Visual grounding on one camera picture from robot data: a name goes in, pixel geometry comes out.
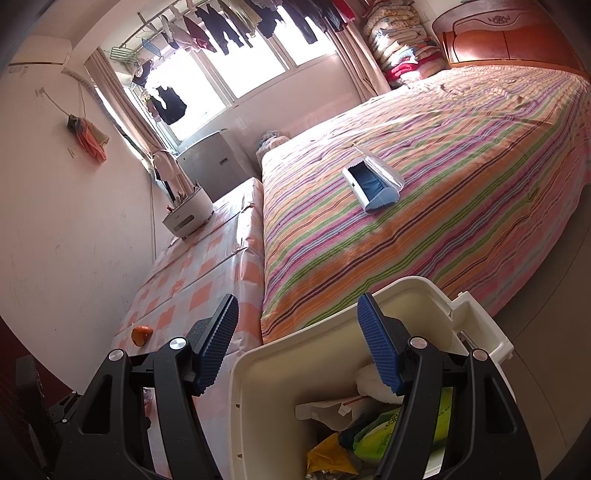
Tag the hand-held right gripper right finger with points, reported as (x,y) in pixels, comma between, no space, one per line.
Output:
(381,341)

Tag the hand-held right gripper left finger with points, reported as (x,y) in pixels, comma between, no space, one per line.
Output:
(217,341)

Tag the white fluffy roller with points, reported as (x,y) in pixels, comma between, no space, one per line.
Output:
(369,383)

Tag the cream plastic bin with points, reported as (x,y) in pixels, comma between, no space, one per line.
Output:
(277,369)

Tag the white cardboard box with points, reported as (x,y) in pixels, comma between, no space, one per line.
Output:
(323,408)

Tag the pale green packet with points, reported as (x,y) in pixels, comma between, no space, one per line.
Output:
(441,415)

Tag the green plastic bag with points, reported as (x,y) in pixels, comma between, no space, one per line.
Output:
(374,438)

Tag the yellow wrapper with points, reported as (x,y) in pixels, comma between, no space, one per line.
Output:
(328,454)

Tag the orange checked tablecloth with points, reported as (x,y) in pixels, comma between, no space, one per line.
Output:
(194,277)

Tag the orange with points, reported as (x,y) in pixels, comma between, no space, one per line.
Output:
(141,336)

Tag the striped bed blanket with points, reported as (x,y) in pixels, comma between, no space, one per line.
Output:
(415,230)

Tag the white desk organizer box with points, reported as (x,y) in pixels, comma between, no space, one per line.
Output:
(187,217)

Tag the blue white case on bed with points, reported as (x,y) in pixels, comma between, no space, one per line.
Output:
(369,189)

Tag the grey standing appliance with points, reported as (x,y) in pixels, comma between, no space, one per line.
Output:
(217,161)

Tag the dotted cloth covered stool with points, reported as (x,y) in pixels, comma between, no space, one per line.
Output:
(272,143)

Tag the orange hanging cloth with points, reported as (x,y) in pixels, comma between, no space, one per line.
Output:
(90,138)

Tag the black hanging garment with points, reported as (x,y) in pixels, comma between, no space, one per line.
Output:
(168,106)

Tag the wide beige curtain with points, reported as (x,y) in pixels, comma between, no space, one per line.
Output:
(120,106)

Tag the window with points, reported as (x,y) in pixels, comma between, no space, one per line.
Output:
(258,69)

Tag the narrow beige curtain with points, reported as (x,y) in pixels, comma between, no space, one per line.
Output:
(360,60)

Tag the stack of folded quilts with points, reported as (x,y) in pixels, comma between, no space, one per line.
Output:
(401,46)

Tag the row of hanging clothes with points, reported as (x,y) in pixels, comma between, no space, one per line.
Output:
(221,27)

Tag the wooden bed headboard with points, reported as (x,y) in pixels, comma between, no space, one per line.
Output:
(508,41)

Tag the white air conditioner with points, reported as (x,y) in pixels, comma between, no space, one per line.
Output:
(41,50)

